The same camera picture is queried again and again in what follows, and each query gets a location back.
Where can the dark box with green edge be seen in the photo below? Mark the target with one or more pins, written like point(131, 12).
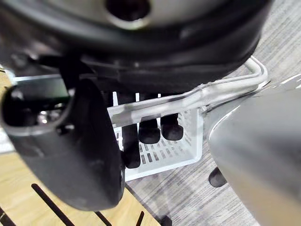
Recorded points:
point(42, 87)

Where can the white plastic slotted basket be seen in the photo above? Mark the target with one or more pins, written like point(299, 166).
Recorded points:
point(189, 153)

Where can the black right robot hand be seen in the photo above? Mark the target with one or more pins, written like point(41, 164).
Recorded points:
point(70, 146)

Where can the dark robot foot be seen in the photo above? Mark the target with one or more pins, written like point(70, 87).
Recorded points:
point(216, 178)

